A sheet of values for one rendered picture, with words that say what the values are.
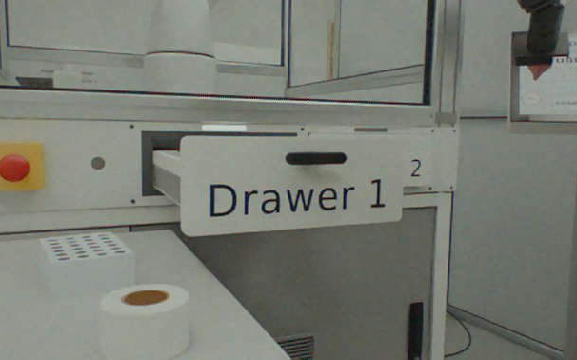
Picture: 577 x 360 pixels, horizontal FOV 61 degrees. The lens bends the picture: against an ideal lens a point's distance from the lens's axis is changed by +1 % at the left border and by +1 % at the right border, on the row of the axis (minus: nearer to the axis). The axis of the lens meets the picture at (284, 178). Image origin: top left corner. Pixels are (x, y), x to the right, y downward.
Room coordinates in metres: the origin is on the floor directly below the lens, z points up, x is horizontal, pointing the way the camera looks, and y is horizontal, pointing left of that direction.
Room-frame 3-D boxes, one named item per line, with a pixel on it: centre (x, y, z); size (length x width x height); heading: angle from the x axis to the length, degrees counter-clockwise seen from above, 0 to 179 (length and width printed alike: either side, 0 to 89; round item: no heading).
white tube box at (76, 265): (0.56, 0.23, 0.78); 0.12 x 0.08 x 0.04; 32
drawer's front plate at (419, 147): (1.01, -0.18, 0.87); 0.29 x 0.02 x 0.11; 113
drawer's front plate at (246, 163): (0.59, -0.02, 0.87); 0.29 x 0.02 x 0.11; 113
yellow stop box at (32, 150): (0.73, 0.40, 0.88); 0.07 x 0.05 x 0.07; 113
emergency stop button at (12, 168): (0.70, 0.39, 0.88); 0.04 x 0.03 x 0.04; 113
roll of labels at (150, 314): (0.38, 0.11, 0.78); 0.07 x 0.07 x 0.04
